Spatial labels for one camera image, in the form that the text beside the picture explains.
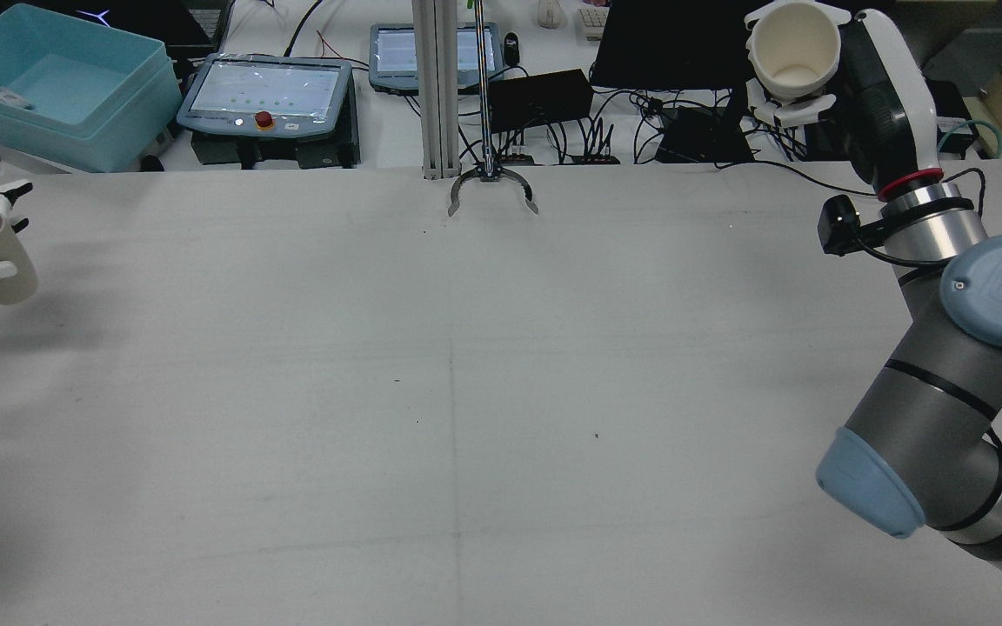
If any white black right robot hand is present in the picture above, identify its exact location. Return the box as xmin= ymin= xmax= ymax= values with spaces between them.
xmin=743 ymin=0 xmax=945 ymax=201

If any black pendant holder box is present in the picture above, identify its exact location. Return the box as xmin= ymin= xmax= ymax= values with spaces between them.
xmin=192 ymin=113 xmax=361 ymax=170

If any black desktop device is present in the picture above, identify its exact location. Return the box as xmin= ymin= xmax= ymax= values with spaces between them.
xmin=927 ymin=78 xmax=980 ymax=157

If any dark flat docking box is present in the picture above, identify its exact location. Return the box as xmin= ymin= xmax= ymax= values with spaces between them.
xmin=655 ymin=106 xmax=756 ymax=164

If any beige keypad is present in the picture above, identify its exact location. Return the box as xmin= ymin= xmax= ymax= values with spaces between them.
xmin=575 ymin=4 xmax=611 ymax=42

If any light blue plastic bin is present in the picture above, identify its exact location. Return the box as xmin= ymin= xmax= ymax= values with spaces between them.
xmin=0 ymin=3 xmax=183 ymax=173

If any metal claw bracket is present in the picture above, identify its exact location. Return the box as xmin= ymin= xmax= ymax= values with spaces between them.
xmin=447 ymin=163 xmax=540 ymax=217

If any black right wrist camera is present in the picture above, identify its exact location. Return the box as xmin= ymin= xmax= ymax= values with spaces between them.
xmin=818 ymin=195 xmax=863 ymax=256

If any black Huawei monitor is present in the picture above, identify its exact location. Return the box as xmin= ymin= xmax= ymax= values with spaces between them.
xmin=590 ymin=0 xmax=758 ymax=90

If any aluminium profile post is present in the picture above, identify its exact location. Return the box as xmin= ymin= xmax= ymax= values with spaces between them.
xmin=411 ymin=0 xmax=460 ymax=181

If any white ribbed cup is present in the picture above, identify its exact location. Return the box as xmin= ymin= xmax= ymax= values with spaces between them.
xmin=745 ymin=3 xmax=843 ymax=99

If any black rectangular box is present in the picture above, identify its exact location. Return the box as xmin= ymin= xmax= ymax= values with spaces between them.
xmin=488 ymin=68 xmax=595 ymax=134

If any thin metal rod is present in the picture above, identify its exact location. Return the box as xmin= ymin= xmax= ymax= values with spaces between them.
xmin=472 ymin=0 xmax=496 ymax=170

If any grey teach pendant red button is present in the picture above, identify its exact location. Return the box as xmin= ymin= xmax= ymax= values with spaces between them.
xmin=176 ymin=54 xmax=354 ymax=144

